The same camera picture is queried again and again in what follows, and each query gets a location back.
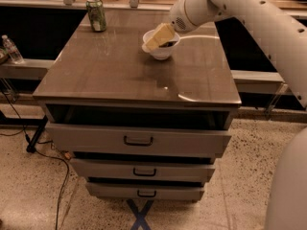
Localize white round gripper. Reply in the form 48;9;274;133
144;0;196;52

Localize dark rxbar chocolate wrapper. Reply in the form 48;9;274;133
159;41;177;48

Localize white bowl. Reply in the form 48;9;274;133
142;30;180;60

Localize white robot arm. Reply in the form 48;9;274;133
143;0;307;230

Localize green soda can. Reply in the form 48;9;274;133
86;0;106;32

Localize grey drawer cabinet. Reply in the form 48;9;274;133
34;11;241;188

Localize middle grey drawer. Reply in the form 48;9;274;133
71;158;215;183

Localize grey drawer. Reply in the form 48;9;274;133
71;158;215;183
46;123;231;157
85;182;204;201

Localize top grey drawer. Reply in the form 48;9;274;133
46;123;231;157

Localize clear plastic water bottle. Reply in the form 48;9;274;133
2;34;24;64

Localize bottom grey drawer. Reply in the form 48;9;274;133
85;182;204;201

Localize black table leg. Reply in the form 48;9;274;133
25;116;48;153

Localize blue tape cross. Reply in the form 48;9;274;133
127;199;154;230

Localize black floor cable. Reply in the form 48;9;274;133
0;89;71;230

